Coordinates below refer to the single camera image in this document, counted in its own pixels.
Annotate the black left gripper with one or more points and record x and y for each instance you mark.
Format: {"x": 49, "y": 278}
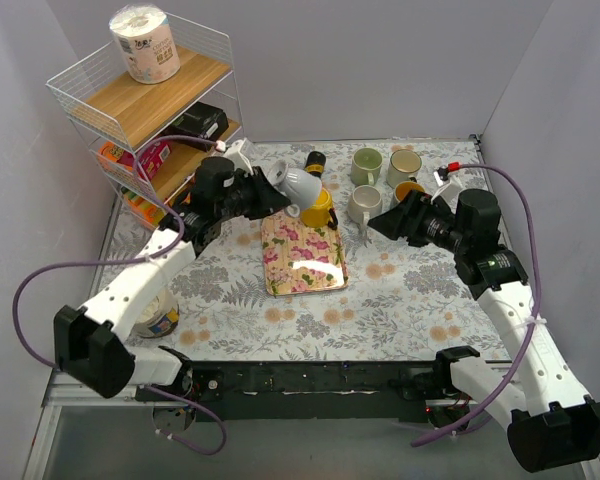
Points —
{"x": 255, "y": 193}

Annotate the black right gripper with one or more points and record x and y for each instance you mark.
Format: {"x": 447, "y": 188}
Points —
{"x": 411, "y": 220}

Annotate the blue glazed mug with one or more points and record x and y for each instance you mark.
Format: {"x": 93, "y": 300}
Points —
{"x": 401, "y": 191}

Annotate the white grey mug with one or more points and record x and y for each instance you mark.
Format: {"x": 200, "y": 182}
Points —
{"x": 365, "y": 203}

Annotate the cream mug with black handle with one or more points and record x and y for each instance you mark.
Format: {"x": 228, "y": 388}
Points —
{"x": 404, "y": 165}

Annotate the light green ceramic mug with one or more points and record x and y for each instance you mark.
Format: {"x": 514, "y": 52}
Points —
{"x": 366, "y": 167}

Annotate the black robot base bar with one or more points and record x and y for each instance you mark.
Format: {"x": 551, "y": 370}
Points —
{"x": 290, "y": 390}

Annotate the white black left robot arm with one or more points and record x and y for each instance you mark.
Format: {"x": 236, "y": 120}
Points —
{"x": 89, "y": 341}

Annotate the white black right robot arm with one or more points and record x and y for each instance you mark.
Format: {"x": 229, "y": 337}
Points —
{"x": 549, "y": 417}

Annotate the yellow mug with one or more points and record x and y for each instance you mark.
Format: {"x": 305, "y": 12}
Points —
{"x": 321, "y": 213}

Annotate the black cylindrical bottle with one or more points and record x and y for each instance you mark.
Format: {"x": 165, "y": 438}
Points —
{"x": 315, "y": 163}

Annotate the floral serving tray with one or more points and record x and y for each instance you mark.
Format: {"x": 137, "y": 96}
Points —
{"x": 298, "y": 259}

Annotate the black box on shelf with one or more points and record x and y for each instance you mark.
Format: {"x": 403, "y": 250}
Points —
{"x": 200, "y": 120}

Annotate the colourful sponge stack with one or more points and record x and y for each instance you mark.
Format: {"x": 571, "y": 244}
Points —
{"x": 147, "y": 212}

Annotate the pink snack box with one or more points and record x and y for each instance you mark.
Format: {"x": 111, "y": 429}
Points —
{"x": 151, "y": 161}

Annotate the orange snack bag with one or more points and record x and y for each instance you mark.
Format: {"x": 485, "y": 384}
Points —
{"x": 113, "y": 158}

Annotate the wrapped toilet paper roll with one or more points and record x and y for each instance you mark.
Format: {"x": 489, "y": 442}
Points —
{"x": 144, "y": 38}

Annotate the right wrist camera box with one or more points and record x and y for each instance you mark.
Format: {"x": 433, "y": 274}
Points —
{"x": 448, "y": 185}

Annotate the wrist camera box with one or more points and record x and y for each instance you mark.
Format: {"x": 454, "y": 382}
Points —
{"x": 241, "y": 153}
{"x": 448, "y": 185}

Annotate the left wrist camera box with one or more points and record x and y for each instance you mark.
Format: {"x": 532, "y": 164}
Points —
{"x": 241, "y": 153}

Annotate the white wire shelf rack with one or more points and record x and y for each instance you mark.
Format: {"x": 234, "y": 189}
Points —
{"x": 105, "y": 104}

